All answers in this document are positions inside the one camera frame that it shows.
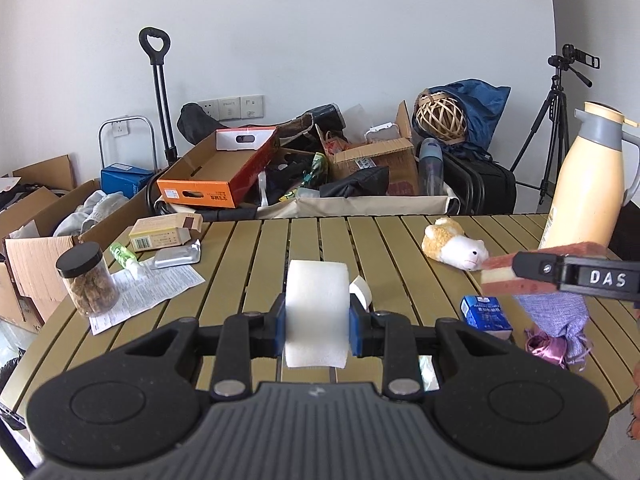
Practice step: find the open cardboard box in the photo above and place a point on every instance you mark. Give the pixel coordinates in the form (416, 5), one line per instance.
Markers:
(45, 172)

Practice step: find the printed paper sheet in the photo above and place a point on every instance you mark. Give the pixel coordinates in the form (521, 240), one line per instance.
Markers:
(150, 290)

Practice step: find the pink sponge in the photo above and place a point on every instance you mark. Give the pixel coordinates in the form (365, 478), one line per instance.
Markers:
(497, 275)

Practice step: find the wicker ball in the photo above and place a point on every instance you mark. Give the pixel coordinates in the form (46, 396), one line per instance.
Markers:
(442, 117)

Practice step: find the olive slatted folding table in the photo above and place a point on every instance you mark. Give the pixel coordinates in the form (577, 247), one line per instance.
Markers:
(380, 250)

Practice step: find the large cardboard box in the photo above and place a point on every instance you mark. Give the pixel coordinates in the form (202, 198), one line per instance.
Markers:
(35, 260)

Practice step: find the black camera tripod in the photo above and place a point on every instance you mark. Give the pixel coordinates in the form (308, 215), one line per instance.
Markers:
(556, 90)

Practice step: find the clear jar with black lid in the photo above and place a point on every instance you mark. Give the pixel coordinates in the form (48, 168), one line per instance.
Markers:
(92, 285)

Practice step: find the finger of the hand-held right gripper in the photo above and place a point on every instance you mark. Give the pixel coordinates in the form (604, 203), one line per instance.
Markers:
(535, 265)

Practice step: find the blue milk carton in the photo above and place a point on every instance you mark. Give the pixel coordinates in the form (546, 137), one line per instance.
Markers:
(487, 317)

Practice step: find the small yellow box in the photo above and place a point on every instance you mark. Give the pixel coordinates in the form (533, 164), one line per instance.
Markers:
(160, 239)

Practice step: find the grey cloth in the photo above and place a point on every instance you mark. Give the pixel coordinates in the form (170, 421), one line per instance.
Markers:
(100, 207)

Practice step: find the blue fabric bag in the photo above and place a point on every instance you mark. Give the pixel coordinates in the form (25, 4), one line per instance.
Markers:
(485, 105)

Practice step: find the wall socket panel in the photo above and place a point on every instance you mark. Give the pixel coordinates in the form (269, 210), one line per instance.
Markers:
(230, 107)

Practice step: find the white tape roll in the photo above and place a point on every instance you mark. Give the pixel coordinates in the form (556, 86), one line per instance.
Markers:
(362, 290)

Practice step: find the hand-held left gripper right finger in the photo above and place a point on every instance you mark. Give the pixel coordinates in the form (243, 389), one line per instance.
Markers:
(354, 332)

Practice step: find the single wall socket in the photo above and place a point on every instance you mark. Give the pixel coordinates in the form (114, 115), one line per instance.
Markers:
(120, 130)

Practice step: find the black cylinder bag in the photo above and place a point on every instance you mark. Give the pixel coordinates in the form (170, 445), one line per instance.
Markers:
(327, 116)

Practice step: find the hamster plush toy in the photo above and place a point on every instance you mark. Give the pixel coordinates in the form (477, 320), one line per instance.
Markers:
(450, 245)

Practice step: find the silver foil packet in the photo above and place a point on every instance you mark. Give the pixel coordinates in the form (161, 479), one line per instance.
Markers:
(175, 257)

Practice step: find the black suitcase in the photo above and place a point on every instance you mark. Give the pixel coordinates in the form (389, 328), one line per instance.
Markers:
(490, 185)

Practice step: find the person's right hand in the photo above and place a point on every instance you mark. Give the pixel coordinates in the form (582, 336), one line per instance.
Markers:
(635, 405)

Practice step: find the blue box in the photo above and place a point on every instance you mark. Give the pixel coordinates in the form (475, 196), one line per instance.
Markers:
(125, 180)

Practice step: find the purple mesh bag with ribbon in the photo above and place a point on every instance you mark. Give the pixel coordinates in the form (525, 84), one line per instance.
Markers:
(555, 315)

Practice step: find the white toilet paper roll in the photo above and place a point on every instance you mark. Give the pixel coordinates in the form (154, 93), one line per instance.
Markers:
(317, 310)

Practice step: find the small green bottle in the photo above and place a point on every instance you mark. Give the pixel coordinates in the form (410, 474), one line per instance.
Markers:
(122, 255)

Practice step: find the brown cardboard box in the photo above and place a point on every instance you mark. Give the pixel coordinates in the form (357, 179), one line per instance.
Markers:
(370, 157)

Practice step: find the grey water bottle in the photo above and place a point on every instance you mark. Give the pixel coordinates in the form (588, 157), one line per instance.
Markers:
(431, 170)

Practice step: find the small tan box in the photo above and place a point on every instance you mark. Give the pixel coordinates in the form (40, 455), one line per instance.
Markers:
(170, 221)

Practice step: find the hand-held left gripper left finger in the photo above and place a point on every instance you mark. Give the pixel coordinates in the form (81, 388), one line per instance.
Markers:
(280, 330)

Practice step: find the cream thermos jug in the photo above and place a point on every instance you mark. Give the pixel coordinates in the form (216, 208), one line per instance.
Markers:
(585, 200)

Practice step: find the grey metal frame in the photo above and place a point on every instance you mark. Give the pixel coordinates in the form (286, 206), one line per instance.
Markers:
(151, 145)

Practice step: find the black pouch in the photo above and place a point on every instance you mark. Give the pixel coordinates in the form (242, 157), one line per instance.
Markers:
(355, 182)

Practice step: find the orange cardboard box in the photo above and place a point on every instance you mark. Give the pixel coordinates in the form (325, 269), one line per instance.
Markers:
(200, 192)

